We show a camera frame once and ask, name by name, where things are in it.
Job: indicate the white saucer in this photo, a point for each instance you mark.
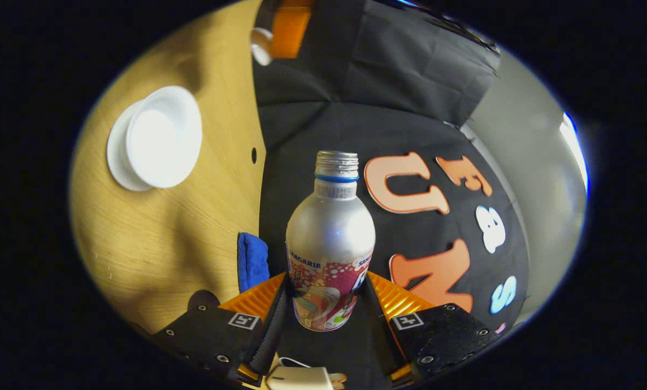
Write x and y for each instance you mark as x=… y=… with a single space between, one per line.
x=116 y=157

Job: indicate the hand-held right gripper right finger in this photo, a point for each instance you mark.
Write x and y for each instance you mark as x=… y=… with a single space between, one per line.
x=442 y=330

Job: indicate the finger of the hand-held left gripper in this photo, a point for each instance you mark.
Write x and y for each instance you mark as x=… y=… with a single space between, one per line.
x=291 y=30

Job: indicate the black backdrop cloth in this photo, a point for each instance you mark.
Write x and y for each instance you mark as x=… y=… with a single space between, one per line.
x=399 y=108

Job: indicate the dark round coaster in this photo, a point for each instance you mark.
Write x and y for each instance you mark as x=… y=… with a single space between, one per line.
x=204 y=299

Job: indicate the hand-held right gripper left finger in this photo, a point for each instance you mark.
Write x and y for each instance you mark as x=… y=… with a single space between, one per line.
x=269 y=336

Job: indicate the white teacup lid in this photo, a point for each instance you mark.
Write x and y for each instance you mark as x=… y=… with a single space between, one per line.
x=260 y=47

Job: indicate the silver water bottle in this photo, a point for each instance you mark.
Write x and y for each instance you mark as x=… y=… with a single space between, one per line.
x=330 y=233

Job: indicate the blue towel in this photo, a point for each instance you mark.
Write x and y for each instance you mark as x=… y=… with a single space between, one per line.
x=252 y=262

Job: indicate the white teacup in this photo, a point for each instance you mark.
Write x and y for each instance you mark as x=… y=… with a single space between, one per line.
x=163 y=138

